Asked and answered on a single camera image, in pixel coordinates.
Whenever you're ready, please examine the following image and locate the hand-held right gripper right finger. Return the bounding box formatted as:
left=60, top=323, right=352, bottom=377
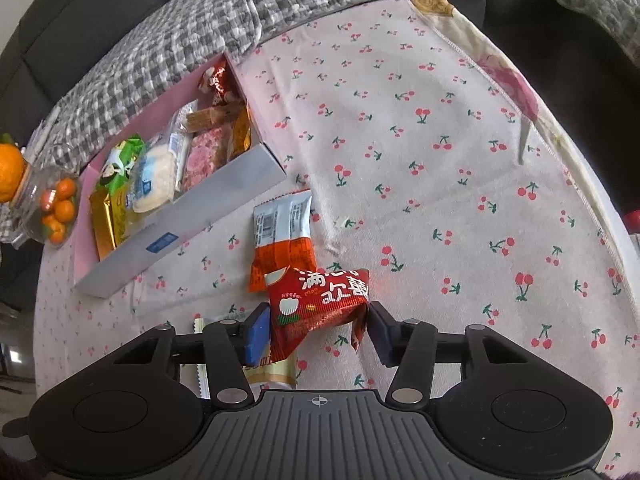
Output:
left=366, top=301, right=531, bottom=406

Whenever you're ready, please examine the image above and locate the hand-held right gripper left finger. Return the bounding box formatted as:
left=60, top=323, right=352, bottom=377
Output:
left=112, top=304, right=272, bottom=406

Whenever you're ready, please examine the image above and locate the red snack packet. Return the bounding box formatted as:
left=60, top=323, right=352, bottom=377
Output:
left=265, top=265, right=372, bottom=363

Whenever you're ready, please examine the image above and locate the pink cardboard box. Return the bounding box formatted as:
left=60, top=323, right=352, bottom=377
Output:
left=72, top=50, right=288, bottom=300

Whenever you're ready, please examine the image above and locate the green snack packet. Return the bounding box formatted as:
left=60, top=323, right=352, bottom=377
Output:
left=90, top=135, right=147, bottom=196

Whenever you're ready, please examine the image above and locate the cream snack packet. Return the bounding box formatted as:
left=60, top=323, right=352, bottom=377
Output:
left=242, top=355, right=298, bottom=391

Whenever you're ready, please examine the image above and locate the white green-edged packet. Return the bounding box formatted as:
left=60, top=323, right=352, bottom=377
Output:
left=177, top=317, right=211, bottom=398

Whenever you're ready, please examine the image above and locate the orange and white snack packet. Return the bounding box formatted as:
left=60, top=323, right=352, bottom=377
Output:
left=249, top=189, right=319, bottom=293

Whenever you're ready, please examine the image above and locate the cherry print tablecloth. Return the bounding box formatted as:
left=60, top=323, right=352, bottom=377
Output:
left=35, top=0, right=640, bottom=461

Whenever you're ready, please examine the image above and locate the pink nougat bar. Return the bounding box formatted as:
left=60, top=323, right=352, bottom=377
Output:
left=177, top=127, right=231, bottom=193

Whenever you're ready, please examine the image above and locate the yellow snack packet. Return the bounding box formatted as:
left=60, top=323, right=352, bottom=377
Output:
left=89, top=187, right=143, bottom=261

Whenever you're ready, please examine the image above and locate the white blue-label snack packet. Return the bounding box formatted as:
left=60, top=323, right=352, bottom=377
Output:
left=127, top=142, right=181, bottom=213

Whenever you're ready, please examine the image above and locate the clear white snack packet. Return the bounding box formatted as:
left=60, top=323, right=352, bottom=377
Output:
left=150, top=100, right=201, bottom=161

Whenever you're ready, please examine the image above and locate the brown wafer snack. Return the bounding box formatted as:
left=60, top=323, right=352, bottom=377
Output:
left=186, top=102, right=246, bottom=133

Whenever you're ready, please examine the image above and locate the pile of small oranges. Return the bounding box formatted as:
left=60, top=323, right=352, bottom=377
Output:
left=40, top=177, right=78, bottom=243

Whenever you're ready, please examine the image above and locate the red patterned candy packet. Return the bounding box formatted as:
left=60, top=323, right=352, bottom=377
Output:
left=199, top=57, right=241, bottom=106

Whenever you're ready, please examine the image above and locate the glass jar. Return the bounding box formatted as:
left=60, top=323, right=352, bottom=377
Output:
left=10, top=162, right=83, bottom=251

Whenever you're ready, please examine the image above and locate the wooden jar lid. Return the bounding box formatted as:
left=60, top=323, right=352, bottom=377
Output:
left=15, top=160, right=37, bottom=203

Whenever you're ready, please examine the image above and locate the cream floral cloth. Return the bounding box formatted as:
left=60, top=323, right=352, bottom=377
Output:
left=410, top=0, right=640, bottom=241

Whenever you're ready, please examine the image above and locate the large orange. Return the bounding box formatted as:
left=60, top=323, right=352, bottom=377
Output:
left=0, top=132, right=27, bottom=203

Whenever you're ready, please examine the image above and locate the grey checkered blanket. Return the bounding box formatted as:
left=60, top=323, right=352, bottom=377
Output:
left=0, top=0, right=640, bottom=241

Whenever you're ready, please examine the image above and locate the dark sofa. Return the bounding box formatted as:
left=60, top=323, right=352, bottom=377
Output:
left=0, top=0, right=251, bottom=126

